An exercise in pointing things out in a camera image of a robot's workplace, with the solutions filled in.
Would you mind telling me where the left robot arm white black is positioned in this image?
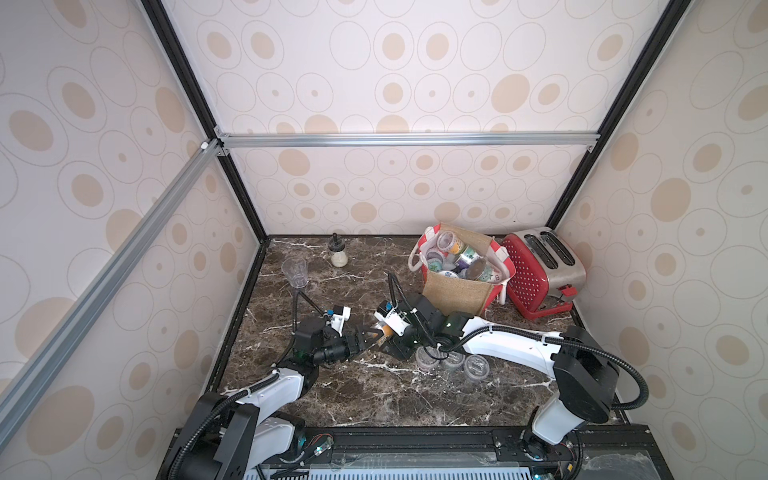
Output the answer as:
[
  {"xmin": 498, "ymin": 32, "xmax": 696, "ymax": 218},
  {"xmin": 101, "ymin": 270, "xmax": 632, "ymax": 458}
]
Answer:
[{"xmin": 158, "ymin": 290, "xmax": 383, "ymax": 479}]

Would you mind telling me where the horizontal aluminium rail back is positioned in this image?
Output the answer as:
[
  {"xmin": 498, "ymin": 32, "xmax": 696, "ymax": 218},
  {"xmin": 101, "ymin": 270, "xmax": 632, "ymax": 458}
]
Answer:
[{"xmin": 220, "ymin": 131, "xmax": 600, "ymax": 149}]

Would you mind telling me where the red silver toaster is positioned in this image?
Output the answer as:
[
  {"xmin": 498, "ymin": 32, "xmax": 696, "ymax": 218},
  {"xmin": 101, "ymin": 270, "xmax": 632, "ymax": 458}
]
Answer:
[{"xmin": 502, "ymin": 227, "xmax": 587, "ymax": 320}]

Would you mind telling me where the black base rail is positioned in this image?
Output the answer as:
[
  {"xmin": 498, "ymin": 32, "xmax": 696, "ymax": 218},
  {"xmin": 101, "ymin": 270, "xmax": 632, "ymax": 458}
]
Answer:
[{"xmin": 161, "ymin": 423, "xmax": 676, "ymax": 480}]

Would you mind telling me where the seed jar orange label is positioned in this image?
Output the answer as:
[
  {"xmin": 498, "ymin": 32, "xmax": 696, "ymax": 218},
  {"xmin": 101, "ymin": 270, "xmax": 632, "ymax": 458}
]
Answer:
[{"xmin": 376, "ymin": 324, "xmax": 395, "ymax": 346}]

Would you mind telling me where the aluminium rail left wall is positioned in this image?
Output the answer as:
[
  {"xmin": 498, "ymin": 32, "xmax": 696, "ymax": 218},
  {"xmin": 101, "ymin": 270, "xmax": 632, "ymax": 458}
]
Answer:
[{"xmin": 1, "ymin": 139, "xmax": 223, "ymax": 448}]

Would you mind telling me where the seed jar sunflower label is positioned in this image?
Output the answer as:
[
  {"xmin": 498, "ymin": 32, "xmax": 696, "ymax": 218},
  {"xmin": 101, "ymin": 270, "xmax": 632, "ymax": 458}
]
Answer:
[{"xmin": 464, "ymin": 259, "xmax": 503, "ymax": 284}]

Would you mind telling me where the red burlap canvas bag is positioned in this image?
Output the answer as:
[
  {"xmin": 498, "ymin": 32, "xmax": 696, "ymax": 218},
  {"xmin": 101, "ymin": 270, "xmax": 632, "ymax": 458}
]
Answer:
[{"xmin": 408, "ymin": 224, "xmax": 515, "ymax": 316}]

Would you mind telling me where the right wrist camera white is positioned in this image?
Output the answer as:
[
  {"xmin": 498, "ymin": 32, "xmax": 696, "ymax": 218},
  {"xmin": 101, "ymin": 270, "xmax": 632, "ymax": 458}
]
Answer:
[{"xmin": 374, "ymin": 301, "xmax": 410, "ymax": 337}]

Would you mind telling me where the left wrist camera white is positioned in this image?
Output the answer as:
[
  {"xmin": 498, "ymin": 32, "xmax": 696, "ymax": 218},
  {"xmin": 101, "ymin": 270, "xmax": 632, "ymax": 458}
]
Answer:
[{"xmin": 327, "ymin": 305, "xmax": 351, "ymax": 336}]

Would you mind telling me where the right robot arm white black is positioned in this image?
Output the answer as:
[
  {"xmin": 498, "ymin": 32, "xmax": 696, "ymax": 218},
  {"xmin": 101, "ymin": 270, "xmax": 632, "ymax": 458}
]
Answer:
[{"xmin": 375, "ymin": 295, "xmax": 650, "ymax": 449}]

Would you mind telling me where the glass sugar jar black lid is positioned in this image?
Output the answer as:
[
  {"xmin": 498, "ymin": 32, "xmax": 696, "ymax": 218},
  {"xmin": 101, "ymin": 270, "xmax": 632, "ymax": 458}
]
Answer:
[{"xmin": 328, "ymin": 232, "xmax": 348, "ymax": 268}]

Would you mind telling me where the seed jar green label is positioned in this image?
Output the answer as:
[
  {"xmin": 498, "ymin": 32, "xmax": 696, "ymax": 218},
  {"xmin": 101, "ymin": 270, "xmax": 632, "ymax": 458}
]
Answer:
[{"xmin": 425, "ymin": 250, "xmax": 445, "ymax": 272}]

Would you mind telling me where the seed jar red label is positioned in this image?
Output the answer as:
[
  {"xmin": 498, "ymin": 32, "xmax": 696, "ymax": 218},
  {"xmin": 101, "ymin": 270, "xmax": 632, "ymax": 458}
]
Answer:
[{"xmin": 441, "ymin": 352, "xmax": 465, "ymax": 371}]

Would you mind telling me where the clear plastic cup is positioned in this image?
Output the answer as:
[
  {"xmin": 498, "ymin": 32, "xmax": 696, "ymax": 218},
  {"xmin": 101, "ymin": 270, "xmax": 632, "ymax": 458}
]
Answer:
[{"xmin": 281, "ymin": 256, "xmax": 309, "ymax": 290}]

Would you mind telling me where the seed jar yellow label back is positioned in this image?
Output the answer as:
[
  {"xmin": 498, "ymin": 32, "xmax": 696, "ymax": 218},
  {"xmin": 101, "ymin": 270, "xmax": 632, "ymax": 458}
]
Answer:
[{"xmin": 436, "ymin": 230, "xmax": 466, "ymax": 255}]

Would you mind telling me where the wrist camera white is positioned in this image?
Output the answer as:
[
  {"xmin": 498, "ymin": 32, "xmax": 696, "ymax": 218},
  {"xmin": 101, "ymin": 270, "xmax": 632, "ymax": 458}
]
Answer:
[
  {"xmin": 374, "ymin": 301, "xmax": 410, "ymax": 337},
  {"xmin": 327, "ymin": 305, "xmax": 351, "ymax": 336}
]

